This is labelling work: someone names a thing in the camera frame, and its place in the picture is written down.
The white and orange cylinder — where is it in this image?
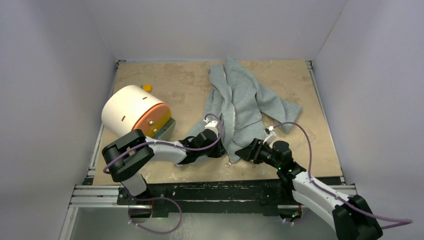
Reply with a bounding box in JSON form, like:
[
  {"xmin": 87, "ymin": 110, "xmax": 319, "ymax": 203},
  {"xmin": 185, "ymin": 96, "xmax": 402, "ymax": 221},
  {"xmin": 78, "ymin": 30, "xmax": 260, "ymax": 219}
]
[{"xmin": 101, "ymin": 85, "xmax": 172, "ymax": 138}]

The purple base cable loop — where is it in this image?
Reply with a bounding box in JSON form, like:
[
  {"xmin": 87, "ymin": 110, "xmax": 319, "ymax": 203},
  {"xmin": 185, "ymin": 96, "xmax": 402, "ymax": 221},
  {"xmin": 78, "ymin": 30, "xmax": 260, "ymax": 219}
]
[{"xmin": 128, "ymin": 197, "xmax": 183, "ymax": 235}]

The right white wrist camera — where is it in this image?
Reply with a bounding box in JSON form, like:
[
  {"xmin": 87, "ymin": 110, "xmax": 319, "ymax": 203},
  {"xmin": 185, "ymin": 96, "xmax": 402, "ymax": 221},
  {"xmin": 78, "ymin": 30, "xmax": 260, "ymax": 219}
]
[{"xmin": 263, "ymin": 125, "xmax": 277, "ymax": 145}]

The small yellow object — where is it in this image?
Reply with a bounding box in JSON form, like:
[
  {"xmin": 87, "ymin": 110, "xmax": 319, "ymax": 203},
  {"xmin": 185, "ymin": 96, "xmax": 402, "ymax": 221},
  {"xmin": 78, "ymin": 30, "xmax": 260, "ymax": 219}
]
[{"xmin": 141, "ymin": 84, "xmax": 153, "ymax": 93}]

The grey metal bracket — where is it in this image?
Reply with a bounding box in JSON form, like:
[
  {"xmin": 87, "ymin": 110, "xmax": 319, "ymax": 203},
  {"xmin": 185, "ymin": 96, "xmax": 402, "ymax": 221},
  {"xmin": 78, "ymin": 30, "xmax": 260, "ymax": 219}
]
[{"xmin": 154, "ymin": 117, "xmax": 176, "ymax": 141}]

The grey zip jacket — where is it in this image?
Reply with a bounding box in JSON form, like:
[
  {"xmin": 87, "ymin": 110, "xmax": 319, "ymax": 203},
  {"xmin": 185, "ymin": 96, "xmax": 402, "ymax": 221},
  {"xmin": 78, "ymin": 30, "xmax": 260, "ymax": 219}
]
[{"xmin": 203, "ymin": 57, "xmax": 302, "ymax": 163}]

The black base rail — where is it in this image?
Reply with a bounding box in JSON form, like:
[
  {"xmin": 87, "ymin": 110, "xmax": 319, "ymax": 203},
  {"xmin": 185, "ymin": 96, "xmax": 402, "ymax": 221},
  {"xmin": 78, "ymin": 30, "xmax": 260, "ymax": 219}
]
[{"xmin": 112, "ymin": 179, "xmax": 299, "ymax": 218}]

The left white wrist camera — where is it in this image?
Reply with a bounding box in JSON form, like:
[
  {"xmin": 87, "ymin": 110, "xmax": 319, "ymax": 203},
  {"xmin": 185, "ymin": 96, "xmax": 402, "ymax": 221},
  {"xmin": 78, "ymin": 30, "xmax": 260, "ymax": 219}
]
[{"xmin": 204, "ymin": 120, "xmax": 219, "ymax": 137}]

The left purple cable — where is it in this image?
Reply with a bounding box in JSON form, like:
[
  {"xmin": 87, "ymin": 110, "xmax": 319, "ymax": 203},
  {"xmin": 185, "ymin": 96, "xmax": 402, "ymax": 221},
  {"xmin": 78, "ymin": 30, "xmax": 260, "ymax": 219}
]
[{"xmin": 102, "ymin": 113, "xmax": 224, "ymax": 175}]

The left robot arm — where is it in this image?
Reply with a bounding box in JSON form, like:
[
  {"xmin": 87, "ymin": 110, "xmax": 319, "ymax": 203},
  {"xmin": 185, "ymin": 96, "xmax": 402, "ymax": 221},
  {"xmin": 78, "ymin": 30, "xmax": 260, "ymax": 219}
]
[{"xmin": 101, "ymin": 129, "xmax": 226, "ymax": 205}]

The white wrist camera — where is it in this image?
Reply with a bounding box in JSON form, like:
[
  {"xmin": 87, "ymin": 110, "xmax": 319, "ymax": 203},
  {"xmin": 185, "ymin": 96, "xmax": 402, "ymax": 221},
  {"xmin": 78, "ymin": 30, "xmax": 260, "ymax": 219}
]
[
  {"xmin": 204, "ymin": 120, "xmax": 219, "ymax": 137},
  {"xmin": 263, "ymin": 125, "xmax": 277, "ymax": 145}
]

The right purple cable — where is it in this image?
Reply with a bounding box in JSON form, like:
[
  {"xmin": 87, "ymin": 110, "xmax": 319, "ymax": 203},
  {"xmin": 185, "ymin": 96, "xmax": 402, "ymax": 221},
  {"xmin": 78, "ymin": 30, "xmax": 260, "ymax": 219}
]
[{"xmin": 271, "ymin": 121, "xmax": 413, "ymax": 230}]

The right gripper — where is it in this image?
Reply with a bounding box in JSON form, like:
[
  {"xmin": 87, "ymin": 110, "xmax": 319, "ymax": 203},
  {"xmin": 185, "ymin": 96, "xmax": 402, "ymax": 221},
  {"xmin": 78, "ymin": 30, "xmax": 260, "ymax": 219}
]
[{"xmin": 234, "ymin": 138, "xmax": 281, "ymax": 170}]

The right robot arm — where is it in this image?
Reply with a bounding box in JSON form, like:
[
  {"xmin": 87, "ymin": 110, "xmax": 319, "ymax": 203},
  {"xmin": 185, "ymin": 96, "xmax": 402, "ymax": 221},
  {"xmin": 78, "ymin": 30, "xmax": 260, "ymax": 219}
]
[{"xmin": 235, "ymin": 138, "xmax": 383, "ymax": 240}]

